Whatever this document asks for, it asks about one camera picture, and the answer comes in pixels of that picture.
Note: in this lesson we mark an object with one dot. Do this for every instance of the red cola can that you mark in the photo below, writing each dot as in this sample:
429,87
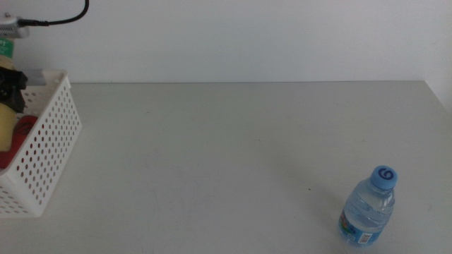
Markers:
21,134

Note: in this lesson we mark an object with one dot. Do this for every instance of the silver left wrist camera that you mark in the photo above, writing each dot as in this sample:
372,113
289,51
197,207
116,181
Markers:
14,28

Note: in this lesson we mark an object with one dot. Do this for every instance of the yellow tea bottle green label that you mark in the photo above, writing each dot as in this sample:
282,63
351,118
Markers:
6,130

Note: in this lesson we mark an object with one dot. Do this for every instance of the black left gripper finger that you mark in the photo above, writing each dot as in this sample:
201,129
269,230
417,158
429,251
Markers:
12,88

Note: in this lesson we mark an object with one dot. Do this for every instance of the small water bottle blue cap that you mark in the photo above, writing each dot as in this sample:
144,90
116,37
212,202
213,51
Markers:
367,211

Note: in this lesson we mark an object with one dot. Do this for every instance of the white perforated plastic basket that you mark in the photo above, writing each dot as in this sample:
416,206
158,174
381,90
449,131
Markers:
46,158

